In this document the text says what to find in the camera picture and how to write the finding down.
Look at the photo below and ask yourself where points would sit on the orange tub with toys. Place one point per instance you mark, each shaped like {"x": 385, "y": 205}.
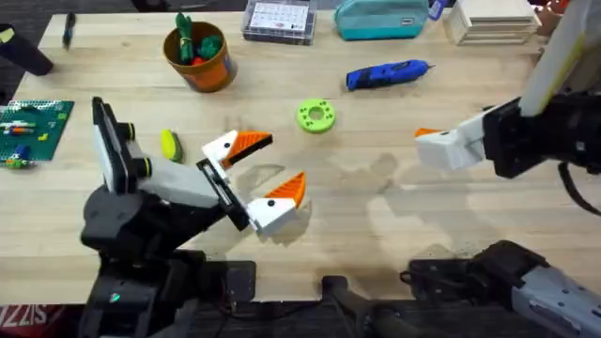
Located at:
{"x": 202, "y": 61}

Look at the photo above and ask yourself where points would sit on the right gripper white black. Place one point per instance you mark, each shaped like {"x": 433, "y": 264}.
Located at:
{"x": 530, "y": 141}

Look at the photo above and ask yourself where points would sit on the blue electric screwdriver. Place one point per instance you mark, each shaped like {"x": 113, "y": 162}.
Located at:
{"x": 385, "y": 74}

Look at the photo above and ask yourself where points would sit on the black cylinder object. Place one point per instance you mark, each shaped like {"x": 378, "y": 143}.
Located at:
{"x": 23, "y": 54}

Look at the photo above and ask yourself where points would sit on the green board with toy blocks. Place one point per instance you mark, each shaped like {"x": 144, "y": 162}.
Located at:
{"x": 35, "y": 129}

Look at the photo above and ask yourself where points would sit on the teal zip pouch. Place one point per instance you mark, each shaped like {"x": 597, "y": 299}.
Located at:
{"x": 380, "y": 19}

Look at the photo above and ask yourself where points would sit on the yellow green vegetable toy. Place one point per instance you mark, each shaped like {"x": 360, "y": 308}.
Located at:
{"x": 171, "y": 145}

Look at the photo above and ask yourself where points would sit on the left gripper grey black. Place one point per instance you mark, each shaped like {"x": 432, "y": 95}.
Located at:
{"x": 180, "y": 180}

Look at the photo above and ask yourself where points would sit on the pale wooden box stack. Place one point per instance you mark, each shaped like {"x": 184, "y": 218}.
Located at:
{"x": 493, "y": 21}

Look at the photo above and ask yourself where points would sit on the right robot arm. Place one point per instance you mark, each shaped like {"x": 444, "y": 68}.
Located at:
{"x": 549, "y": 296}

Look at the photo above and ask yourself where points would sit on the black pen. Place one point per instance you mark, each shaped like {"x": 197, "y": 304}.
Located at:
{"x": 69, "y": 30}

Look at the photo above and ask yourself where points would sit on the right wrist upright plate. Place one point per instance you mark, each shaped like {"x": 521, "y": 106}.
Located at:
{"x": 554, "y": 56}

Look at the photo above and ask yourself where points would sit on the reddish brown object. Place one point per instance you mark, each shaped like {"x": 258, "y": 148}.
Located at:
{"x": 549, "y": 16}

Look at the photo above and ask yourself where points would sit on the clear plastic parts box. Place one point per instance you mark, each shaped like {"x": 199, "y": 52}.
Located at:
{"x": 279, "y": 21}

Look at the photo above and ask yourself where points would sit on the green disc with holes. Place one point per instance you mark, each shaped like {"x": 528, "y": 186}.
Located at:
{"x": 305, "y": 119}

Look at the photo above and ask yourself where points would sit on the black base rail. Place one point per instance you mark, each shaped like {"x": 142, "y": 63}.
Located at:
{"x": 300, "y": 319}

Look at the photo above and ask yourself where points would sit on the red printed sheet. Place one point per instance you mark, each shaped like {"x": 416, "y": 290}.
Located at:
{"x": 28, "y": 319}

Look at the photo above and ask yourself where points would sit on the small blue object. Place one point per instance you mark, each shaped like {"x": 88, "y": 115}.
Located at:
{"x": 436, "y": 8}

